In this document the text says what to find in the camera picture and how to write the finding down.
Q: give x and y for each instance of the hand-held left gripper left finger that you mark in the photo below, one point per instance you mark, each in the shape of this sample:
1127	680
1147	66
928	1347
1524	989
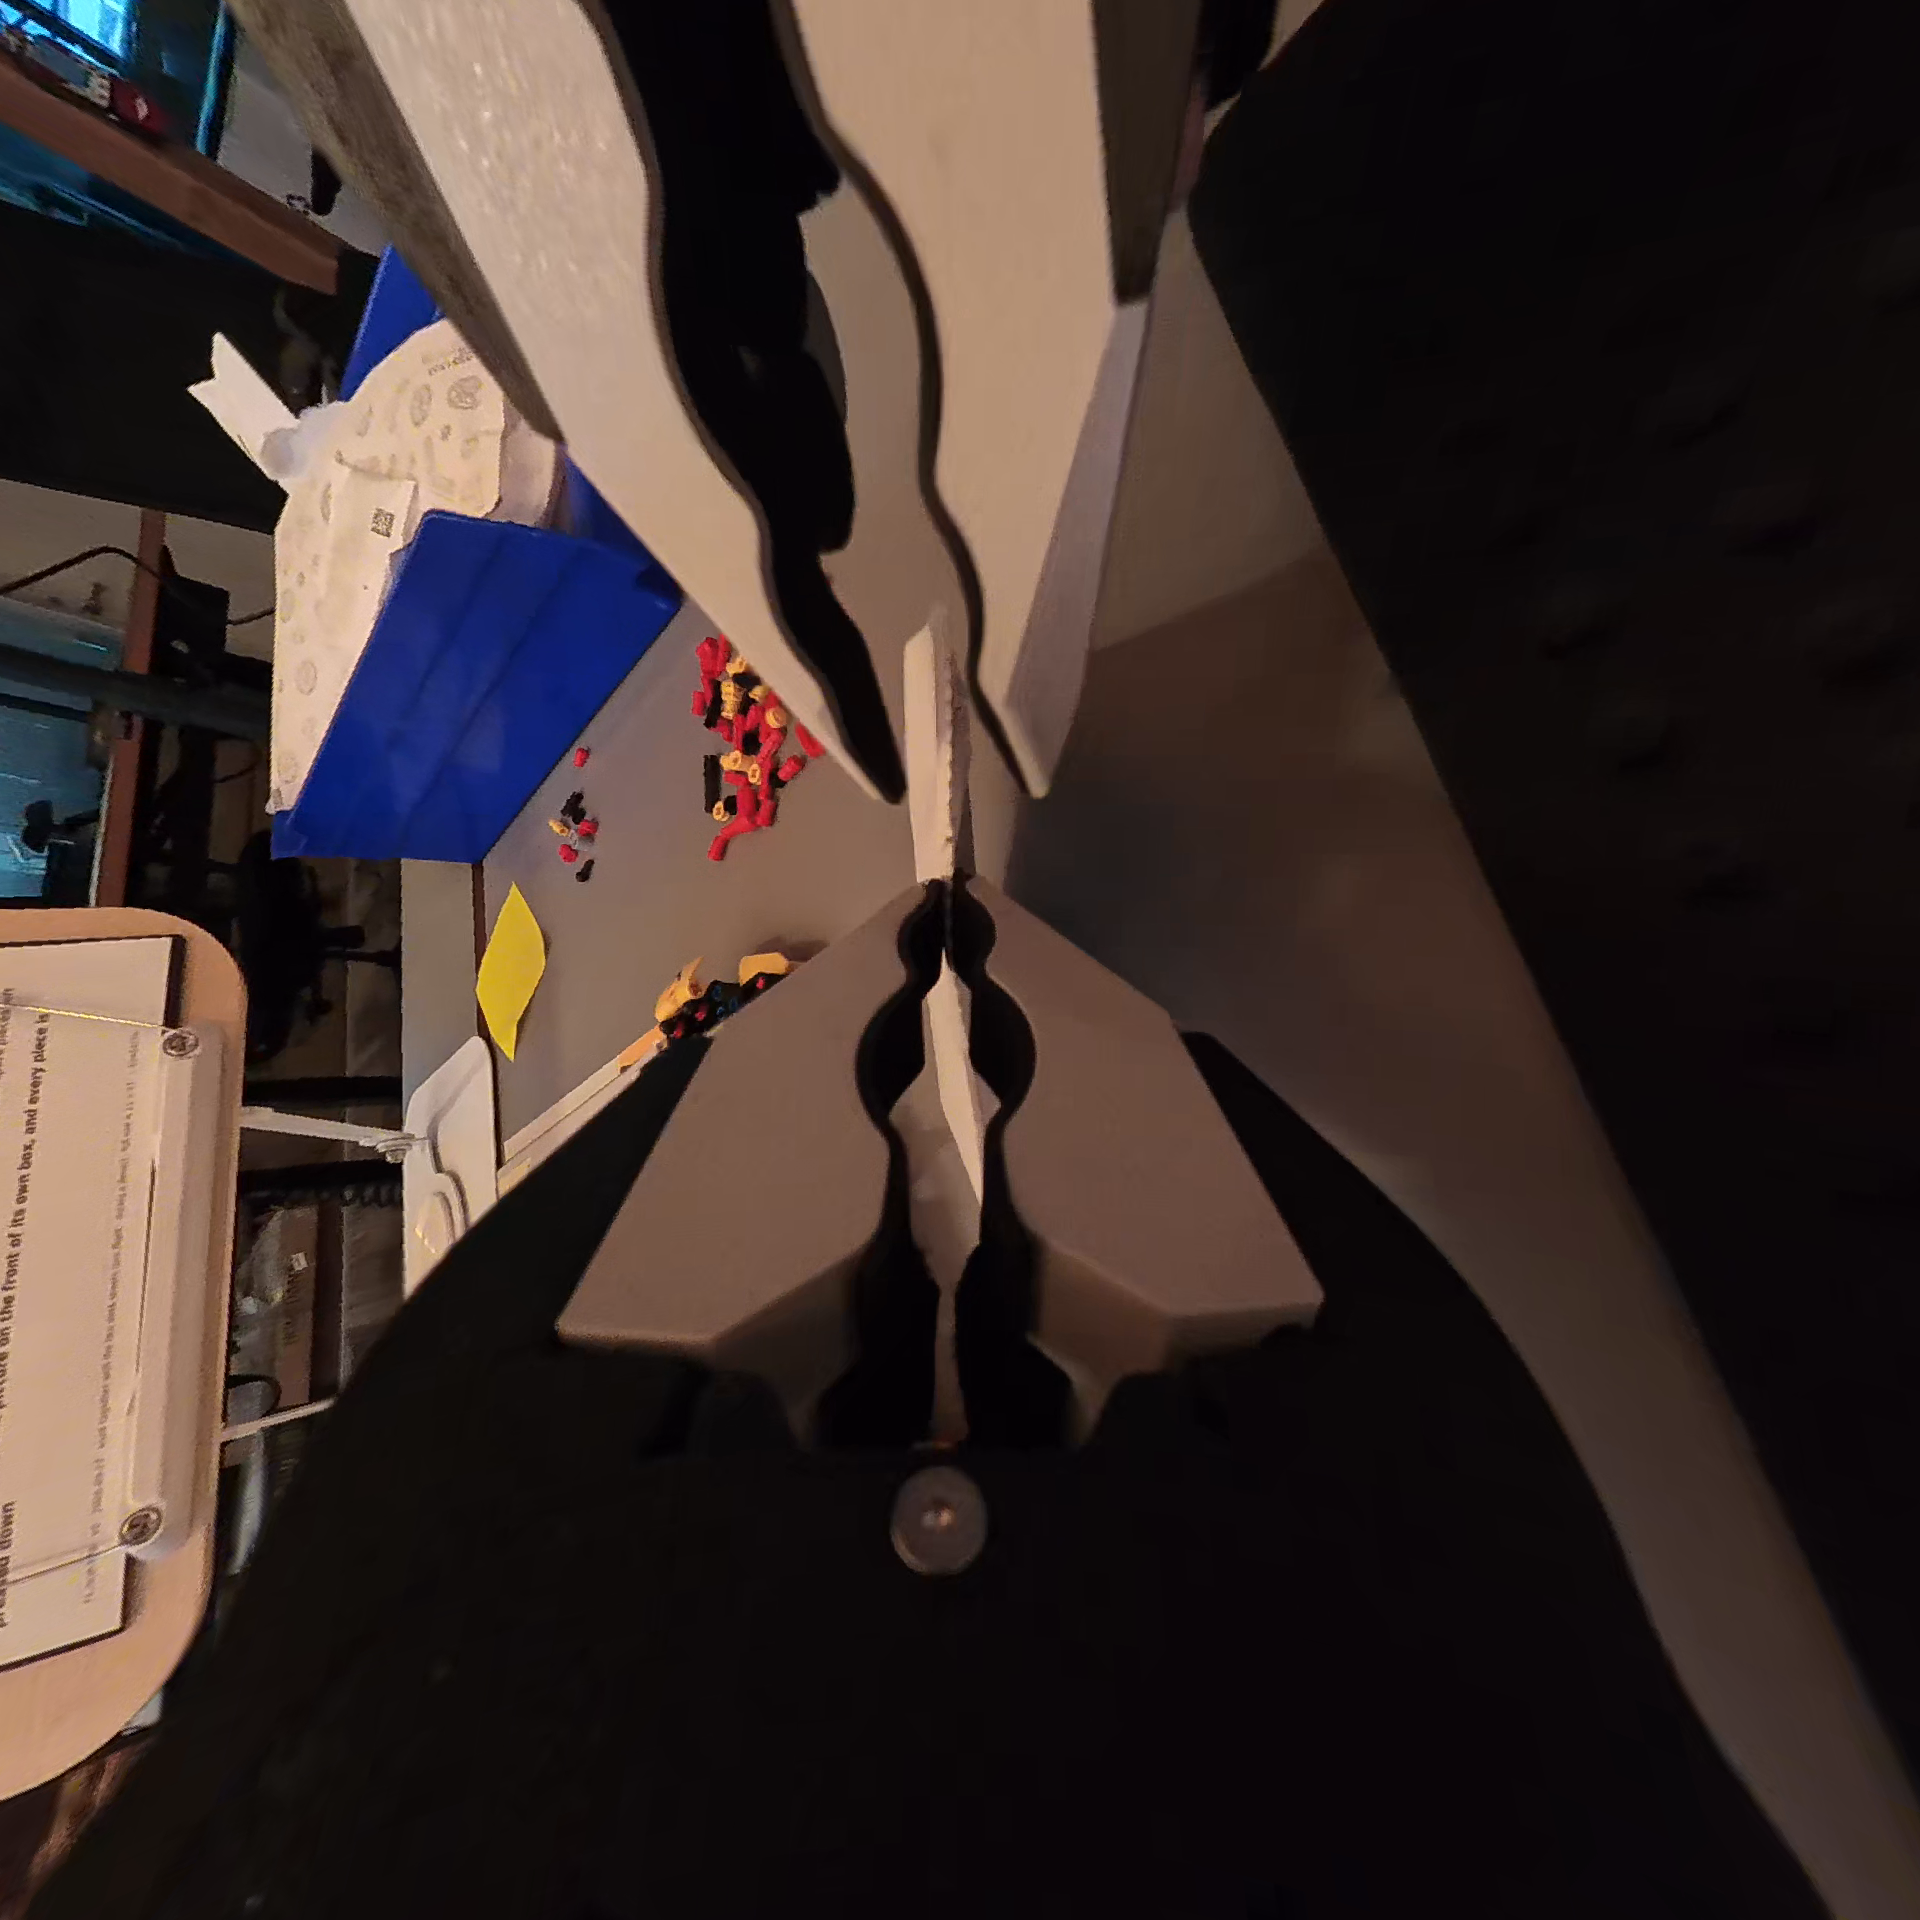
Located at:
735	1188

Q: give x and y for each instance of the large printed paper bag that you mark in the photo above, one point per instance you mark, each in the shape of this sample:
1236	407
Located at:
331	598

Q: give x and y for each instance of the cluster of small brick pins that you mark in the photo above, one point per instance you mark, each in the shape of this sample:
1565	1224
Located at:
576	835

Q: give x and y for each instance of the yellow black brick car model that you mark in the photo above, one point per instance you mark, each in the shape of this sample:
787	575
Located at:
718	996

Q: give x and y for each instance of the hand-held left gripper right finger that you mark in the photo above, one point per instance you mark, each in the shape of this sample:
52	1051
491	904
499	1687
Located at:
1154	1188

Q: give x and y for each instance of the yellow paper scrap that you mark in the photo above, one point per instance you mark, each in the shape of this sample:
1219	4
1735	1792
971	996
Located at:
510	975

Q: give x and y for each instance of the grey desk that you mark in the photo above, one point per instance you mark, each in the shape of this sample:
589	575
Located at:
1276	840

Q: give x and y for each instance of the plain white paper bag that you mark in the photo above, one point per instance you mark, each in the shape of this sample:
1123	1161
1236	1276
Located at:
938	750

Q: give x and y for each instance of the white wooden book stand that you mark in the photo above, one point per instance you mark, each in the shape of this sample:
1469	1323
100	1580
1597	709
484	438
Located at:
195	1228

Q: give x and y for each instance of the pile of mixed brick pins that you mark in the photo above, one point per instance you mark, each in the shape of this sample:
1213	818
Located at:
748	750

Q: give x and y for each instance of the black dimpled chair armrest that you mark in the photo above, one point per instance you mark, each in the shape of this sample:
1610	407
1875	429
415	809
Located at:
1576	598

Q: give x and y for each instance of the blue plastic bin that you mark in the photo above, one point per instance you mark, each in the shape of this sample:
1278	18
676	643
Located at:
480	690

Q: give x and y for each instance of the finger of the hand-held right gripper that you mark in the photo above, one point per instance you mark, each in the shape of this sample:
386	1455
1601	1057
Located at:
1019	226
510	182

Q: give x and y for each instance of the printed instruction sheet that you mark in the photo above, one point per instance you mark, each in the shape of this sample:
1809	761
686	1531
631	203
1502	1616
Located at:
75	1276

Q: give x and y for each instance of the instruction booklet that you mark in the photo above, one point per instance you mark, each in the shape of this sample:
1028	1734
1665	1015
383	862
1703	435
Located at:
578	1117

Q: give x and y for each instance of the wooden counter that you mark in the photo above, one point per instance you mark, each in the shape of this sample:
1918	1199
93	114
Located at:
179	195

